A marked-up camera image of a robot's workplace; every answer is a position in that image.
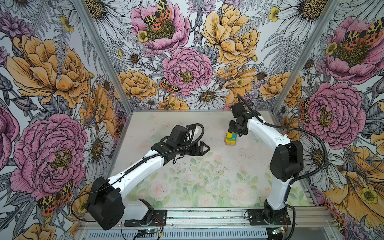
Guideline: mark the natural wood block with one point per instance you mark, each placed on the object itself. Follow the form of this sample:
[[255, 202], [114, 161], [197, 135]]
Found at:
[[230, 143]]

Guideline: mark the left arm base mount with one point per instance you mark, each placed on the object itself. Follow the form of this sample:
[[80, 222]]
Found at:
[[155, 218]]

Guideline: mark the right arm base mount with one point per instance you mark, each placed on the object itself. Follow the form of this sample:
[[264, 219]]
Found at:
[[265, 217]]

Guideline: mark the green owl toy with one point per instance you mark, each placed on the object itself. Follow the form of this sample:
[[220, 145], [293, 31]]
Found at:
[[230, 140]]

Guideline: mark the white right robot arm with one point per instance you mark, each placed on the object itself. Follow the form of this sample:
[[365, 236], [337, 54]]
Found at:
[[286, 163]]

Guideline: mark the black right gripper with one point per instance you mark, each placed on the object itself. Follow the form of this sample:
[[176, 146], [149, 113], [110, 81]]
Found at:
[[231, 128]]

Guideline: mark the aluminium rail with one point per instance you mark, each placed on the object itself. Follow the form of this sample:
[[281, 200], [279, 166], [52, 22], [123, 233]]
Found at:
[[189, 218]]

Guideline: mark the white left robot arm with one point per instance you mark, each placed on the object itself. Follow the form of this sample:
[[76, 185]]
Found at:
[[106, 202]]

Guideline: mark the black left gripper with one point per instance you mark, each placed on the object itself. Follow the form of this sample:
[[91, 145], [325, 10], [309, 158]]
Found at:
[[200, 153]]

